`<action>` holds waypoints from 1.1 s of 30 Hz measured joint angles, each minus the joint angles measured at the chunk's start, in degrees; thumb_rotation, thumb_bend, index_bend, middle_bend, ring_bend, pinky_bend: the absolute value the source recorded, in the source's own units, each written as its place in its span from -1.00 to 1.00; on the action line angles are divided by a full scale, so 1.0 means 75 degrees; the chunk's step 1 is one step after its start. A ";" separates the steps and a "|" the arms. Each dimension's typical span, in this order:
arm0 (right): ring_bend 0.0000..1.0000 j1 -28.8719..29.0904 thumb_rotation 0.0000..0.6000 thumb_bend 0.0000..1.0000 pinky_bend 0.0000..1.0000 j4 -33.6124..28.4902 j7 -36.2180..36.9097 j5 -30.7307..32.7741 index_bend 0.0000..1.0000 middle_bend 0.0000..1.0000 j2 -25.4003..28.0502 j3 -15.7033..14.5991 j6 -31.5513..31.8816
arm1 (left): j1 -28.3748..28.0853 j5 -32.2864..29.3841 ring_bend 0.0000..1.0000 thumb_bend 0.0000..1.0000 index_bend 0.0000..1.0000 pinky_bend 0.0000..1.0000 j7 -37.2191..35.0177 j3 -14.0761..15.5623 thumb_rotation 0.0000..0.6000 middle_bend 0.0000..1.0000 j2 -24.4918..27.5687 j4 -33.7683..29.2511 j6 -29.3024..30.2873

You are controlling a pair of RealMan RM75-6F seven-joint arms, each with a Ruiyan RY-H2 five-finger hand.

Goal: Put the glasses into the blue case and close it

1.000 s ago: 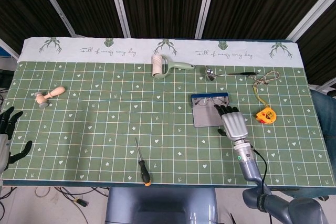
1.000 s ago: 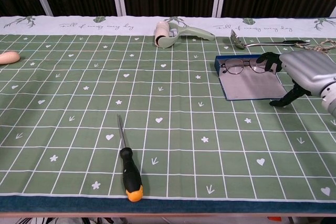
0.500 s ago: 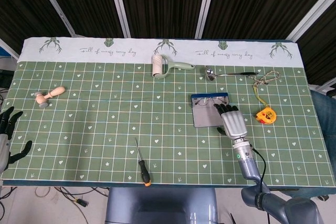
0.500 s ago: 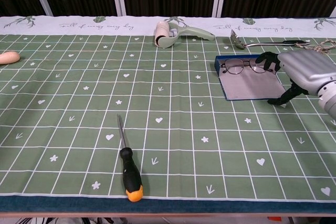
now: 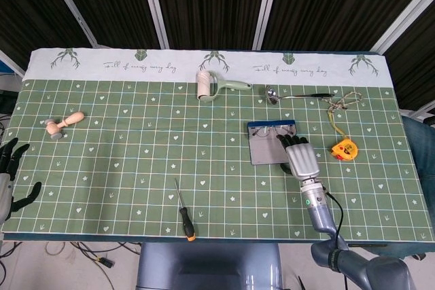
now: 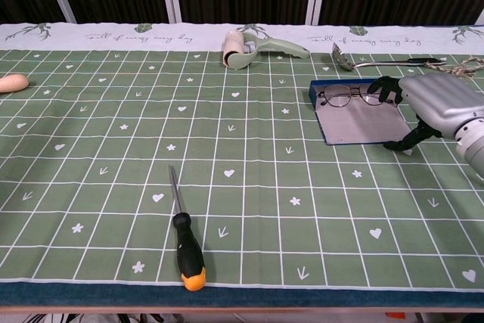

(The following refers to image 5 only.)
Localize small wooden mallet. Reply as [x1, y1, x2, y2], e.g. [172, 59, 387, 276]
[39, 111, 85, 141]

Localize green grid tablecloth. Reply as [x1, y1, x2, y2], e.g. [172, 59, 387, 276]
[0, 48, 435, 242]

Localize white partition post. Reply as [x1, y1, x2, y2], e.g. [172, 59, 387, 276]
[372, 0, 435, 55]
[40, 0, 101, 48]
[137, 0, 170, 50]
[251, 0, 283, 50]

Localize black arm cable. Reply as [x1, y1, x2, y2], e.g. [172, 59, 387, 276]
[324, 189, 349, 290]

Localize dark pleated curtain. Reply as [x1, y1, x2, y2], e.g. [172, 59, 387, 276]
[0, 0, 435, 111]

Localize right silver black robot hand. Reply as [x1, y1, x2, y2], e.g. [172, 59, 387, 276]
[276, 134, 321, 182]

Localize yellow tape measure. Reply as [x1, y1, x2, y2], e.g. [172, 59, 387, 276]
[326, 109, 359, 162]

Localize black orange screwdriver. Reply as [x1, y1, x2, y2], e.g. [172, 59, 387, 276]
[173, 177, 196, 242]

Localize braided rope cord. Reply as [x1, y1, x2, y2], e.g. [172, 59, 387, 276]
[322, 91, 363, 113]

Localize steel ladle black handle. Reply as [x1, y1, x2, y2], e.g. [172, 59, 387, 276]
[265, 86, 336, 106]

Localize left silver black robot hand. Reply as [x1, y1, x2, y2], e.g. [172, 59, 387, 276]
[0, 137, 43, 221]

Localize wire-frame eyeglasses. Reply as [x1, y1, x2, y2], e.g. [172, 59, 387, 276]
[249, 126, 296, 138]

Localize blue glasses case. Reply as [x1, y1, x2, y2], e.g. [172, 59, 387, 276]
[247, 120, 297, 166]

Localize green lint roller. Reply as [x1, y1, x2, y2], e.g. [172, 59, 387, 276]
[196, 70, 253, 103]

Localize grey blue robot torso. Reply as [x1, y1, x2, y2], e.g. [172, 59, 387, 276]
[135, 242, 283, 290]

